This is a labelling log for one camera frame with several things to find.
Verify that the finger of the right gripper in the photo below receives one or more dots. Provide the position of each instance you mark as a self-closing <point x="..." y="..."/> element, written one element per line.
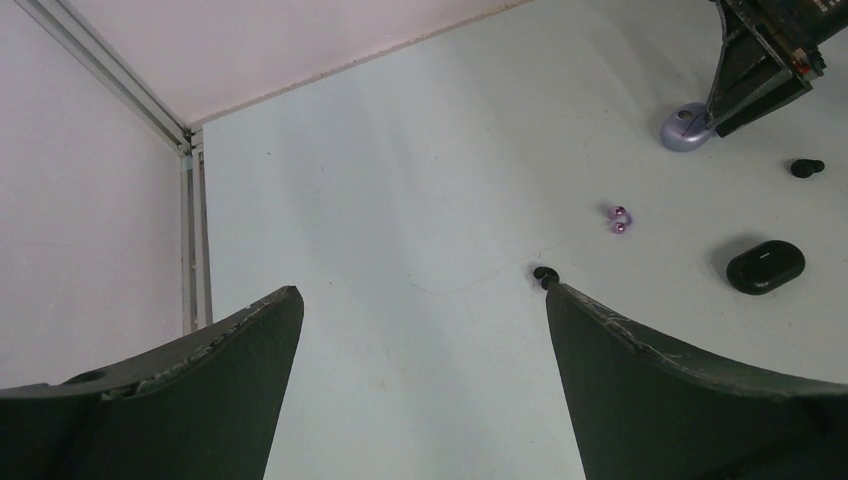
<point x="761" y="90"/>
<point x="744" y="53"/>

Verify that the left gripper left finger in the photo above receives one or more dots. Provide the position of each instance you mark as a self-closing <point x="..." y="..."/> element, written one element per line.
<point x="204" y="406"/>

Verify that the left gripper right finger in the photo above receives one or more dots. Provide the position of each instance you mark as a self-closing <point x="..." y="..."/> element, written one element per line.
<point x="645" y="405"/>

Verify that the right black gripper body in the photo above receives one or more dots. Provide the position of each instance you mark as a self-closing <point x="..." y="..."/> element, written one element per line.
<point x="795" y="25"/>

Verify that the purple earbud charging case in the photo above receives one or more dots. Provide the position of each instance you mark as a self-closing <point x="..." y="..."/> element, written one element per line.
<point x="686" y="128"/>

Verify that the purple earbud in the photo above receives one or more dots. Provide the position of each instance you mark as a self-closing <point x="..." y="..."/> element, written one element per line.
<point x="620" y="219"/>

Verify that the black earbud charging case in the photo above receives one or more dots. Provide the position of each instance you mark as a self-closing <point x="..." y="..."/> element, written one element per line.
<point x="765" y="267"/>

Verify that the right black earbud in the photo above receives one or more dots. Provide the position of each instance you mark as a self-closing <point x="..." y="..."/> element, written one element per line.
<point x="805" y="168"/>

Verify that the black earbud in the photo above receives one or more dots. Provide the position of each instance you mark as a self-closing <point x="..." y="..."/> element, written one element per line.
<point x="805" y="168"/>
<point x="545" y="277"/>

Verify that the left black earbud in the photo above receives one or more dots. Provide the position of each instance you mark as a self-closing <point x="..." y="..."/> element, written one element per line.
<point x="545" y="277"/>

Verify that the aluminium frame rail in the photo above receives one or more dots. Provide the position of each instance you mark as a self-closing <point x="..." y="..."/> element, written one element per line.
<point x="150" y="118"/>

